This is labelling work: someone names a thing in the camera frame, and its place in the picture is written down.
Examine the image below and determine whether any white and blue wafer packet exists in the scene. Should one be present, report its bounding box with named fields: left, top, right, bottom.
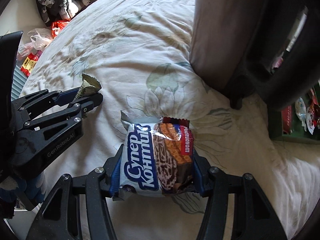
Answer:
left=111, top=110, right=195, bottom=202

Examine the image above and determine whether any small olive candy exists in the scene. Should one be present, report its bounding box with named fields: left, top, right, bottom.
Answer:
left=74, top=74, right=102, bottom=103

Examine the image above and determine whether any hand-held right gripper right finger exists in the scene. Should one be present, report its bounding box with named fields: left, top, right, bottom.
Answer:
left=192, top=152, right=295, bottom=240

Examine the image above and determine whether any red plastic bag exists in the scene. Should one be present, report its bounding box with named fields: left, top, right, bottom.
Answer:
left=51, top=20, right=69, bottom=39

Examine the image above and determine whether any pink plastic bag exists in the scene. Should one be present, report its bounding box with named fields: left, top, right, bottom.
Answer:
left=17, top=42, right=34, bottom=58

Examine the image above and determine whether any green cardboard tray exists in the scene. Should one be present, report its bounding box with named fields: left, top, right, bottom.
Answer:
left=267, top=80, right=320, bottom=144

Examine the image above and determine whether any black and grey thermos jug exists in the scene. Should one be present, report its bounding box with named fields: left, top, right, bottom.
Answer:
left=189, top=0, right=320, bottom=112

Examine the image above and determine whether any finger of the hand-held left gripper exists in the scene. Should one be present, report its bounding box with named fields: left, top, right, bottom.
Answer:
left=11, top=87, right=85, bottom=117
left=19, top=92, right=104, bottom=131

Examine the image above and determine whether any camouflage print jacket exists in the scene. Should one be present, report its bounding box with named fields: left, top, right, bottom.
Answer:
left=34, top=0, right=63, bottom=27

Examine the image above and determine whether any white ribbed radiator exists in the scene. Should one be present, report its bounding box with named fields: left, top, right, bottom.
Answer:
left=11, top=66, right=27, bottom=100

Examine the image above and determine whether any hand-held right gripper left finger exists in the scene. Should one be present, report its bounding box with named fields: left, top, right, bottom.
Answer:
left=25, top=144, right=125, bottom=240

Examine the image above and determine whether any white plastic bag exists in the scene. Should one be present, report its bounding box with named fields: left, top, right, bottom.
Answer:
left=27, top=28, right=54, bottom=50

